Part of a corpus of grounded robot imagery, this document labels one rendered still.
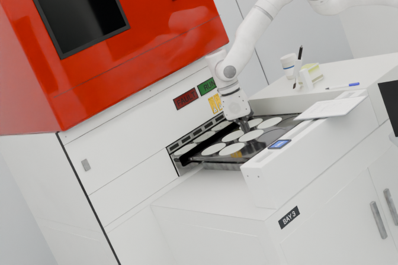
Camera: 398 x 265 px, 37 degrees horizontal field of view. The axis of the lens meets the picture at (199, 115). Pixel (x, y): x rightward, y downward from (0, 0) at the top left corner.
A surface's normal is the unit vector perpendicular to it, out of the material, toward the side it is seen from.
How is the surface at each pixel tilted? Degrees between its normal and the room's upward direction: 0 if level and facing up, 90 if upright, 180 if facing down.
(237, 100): 88
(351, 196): 90
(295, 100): 90
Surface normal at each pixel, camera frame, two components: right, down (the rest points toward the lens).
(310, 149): 0.59, -0.04
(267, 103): -0.71, 0.44
